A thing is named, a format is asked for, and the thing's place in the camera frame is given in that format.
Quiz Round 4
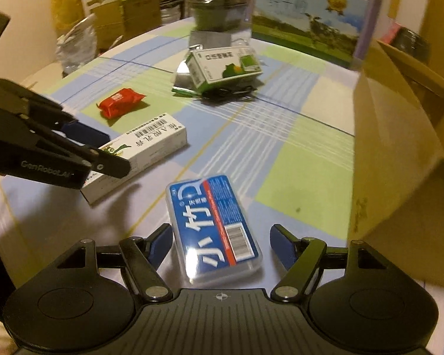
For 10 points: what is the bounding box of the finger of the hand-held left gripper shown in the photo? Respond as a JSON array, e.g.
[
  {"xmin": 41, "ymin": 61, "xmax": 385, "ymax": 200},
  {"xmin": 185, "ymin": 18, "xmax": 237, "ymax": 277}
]
[
  {"xmin": 0, "ymin": 78, "xmax": 110, "ymax": 149},
  {"xmin": 0, "ymin": 107, "xmax": 130, "ymax": 179}
]

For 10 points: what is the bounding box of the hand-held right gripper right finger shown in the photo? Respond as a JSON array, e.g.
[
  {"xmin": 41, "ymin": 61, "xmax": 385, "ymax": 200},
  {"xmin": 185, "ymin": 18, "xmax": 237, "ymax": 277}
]
[{"xmin": 270, "ymin": 224, "xmax": 395, "ymax": 304}]

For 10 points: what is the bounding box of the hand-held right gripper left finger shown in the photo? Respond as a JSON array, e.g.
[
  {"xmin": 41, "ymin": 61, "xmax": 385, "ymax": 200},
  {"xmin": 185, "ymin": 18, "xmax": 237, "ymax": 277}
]
[{"xmin": 48, "ymin": 224, "xmax": 173, "ymax": 304}]

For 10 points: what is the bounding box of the red snack packet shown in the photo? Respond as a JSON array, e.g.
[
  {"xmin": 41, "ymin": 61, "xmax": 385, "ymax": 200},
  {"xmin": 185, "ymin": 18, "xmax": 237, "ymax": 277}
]
[{"xmin": 98, "ymin": 88, "xmax": 149, "ymax": 120}]

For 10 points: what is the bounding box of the long white carton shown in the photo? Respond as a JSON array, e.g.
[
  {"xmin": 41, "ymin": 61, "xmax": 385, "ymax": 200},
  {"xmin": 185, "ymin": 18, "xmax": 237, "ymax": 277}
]
[{"xmin": 79, "ymin": 115, "xmax": 189, "ymax": 205}]

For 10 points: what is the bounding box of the blue label clear plastic case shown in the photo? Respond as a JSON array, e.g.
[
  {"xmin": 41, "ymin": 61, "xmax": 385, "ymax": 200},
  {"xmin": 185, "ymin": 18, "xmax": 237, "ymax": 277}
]
[{"xmin": 165, "ymin": 174, "xmax": 264, "ymax": 286}]

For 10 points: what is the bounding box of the black cable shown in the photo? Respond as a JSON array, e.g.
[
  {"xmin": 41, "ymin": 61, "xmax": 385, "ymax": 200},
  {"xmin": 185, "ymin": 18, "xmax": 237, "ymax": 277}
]
[{"xmin": 197, "ymin": 80, "xmax": 260, "ymax": 103}]

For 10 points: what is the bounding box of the large brown cardboard box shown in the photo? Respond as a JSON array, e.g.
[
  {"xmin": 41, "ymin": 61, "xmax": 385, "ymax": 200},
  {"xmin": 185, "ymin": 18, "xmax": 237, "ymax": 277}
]
[{"xmin": 347, "ymin": 40, "xmax": 444, "ymax": 293}]

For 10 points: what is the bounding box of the green and white carton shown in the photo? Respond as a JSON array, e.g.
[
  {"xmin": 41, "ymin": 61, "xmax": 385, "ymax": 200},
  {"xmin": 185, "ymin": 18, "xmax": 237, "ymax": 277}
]
[{"xmin": 187, "ymin": 47, "xmax": 263, "ymax": 93}]

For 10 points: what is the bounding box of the white carrier carton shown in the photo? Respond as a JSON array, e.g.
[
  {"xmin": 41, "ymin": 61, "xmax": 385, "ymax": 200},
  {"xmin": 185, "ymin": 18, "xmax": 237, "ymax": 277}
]
[{"xmin": 81, "ymin": 0, "xmax": 121, "ymax": 21}]

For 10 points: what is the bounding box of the black and green pot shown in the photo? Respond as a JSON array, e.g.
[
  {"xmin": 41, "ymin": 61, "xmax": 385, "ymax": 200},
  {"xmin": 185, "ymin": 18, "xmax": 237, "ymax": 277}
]
[{"xmin": 186, "ymin": 0, "xmax": 251, "ymax": 33}]

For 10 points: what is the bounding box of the cow print milk carton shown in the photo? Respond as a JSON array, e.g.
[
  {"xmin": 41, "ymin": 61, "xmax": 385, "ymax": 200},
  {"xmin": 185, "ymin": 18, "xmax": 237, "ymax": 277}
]
[{"xmin": 251, "ymin": 0, "xmax": 371, "ymax": 69}]

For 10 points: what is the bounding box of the pink package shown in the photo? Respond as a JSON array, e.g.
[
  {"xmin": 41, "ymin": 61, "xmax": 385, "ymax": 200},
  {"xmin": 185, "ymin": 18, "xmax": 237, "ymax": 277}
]
[{"xmin": 378, "ymin": 20, "xmax": 405, "ymax": 45}]

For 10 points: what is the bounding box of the black round container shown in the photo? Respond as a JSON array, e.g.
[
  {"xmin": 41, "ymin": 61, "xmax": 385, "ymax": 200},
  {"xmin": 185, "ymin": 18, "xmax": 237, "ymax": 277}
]
[{"xmin": 391, "ymin": 26, "xmax": 431, "ymax": 59}]

